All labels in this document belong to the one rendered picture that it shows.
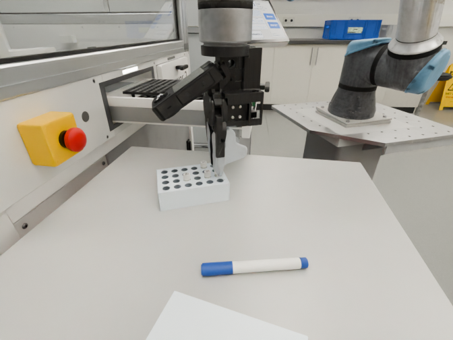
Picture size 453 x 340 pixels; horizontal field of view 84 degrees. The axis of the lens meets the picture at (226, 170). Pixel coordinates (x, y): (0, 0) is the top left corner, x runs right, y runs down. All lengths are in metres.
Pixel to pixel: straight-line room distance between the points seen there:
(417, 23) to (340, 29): 3.09
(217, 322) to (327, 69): 3.61
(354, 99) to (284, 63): 2.74
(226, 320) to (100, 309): 0.16
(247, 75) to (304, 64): 3.27
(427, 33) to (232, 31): 0.56
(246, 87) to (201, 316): 0.31
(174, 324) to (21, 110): 0.39
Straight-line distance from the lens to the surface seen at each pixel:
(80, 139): 0.48
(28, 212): 0.54
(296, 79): 3.68
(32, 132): 0.48
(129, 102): 0.65
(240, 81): 0.41
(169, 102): 0.38
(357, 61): 0.91
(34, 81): 0.52
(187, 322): 0.26
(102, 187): 0.56
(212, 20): 0.37
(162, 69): 0.93
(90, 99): 0.63
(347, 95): 0.93
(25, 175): 0.51
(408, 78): 0.85
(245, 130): 0.56
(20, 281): 0.43
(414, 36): 0.82
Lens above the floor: 1.04
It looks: 29 degrees down
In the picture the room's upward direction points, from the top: straight up
